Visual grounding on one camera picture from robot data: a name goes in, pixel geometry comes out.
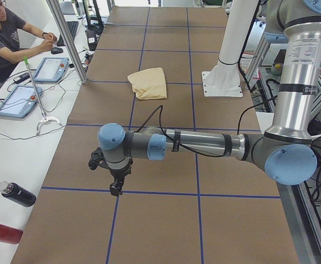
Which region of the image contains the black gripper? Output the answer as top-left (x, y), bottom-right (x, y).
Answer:
top-left (88, 147), bottom-right (133, 196)

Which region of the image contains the beige long-sleeve printed shirt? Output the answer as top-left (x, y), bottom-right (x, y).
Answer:
top-left (128, 67), bottom-right (167, 100)

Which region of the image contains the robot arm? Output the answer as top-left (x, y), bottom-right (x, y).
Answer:
top-left (88, 1), bottom-right (321, 196)

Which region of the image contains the black water bottle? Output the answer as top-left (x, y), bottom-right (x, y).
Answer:
top-left (0, 181), bottom-right (36, 207)

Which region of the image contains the reacher grabber stick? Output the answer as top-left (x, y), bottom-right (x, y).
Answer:
top-left (23, 56), bottom-right (63, 136)

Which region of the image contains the brown paper table cover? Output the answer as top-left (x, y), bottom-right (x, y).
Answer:
top-left (13, 7), bottom-right (298, 263)

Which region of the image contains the near blue teach pendant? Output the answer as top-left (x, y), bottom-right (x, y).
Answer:
top-left (0, 85), bottom-right (37, 119)

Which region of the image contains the blue teach pendant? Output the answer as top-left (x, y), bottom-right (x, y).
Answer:
top-left (34, 57), bottom-right (69, 83)
top-left (0, 85), bottom-right (37, 119)

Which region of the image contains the red water bottle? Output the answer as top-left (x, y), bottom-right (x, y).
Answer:
top-left (0, 224), bottom-right (23, 244)

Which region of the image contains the far blue teach pendant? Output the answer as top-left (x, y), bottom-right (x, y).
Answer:
top-left (34, 57), bottom-right (69, 83)

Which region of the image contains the black computer mouse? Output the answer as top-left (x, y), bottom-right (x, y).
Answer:
top-left (51, 47), bottom-right (63, 54)

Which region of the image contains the white plastic chair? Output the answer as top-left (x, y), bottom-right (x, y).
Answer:
top-left (256, 112), bottom-right (274, 134)

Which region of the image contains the black keyboard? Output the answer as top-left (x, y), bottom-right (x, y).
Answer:
top-left (57, 20), bottom-right (80, 47)

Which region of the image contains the seated person dark shirt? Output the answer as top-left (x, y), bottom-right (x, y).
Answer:
top-left (0, 1), bottom-right (57, 82)

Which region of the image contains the grey aluminium frame post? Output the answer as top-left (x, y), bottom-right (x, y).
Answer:
top-left (46, 0), bottom-right (87, 84)

